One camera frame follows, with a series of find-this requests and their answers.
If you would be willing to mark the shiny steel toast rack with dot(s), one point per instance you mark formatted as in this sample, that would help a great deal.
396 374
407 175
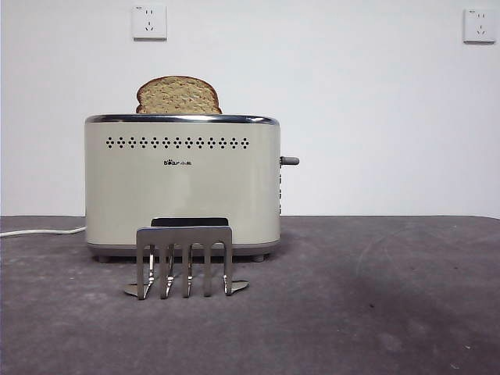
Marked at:
183 236

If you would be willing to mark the cream two-slot toaster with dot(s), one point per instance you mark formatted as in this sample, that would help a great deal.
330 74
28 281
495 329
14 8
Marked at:
179 187

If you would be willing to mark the white wall power outlet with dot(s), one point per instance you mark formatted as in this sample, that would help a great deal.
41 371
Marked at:
149 22
480 26

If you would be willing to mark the grey toaster lever knob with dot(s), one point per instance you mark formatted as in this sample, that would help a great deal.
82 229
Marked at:
291 160

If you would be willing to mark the brown bread slice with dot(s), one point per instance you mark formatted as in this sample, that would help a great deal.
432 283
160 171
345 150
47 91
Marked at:
177 97

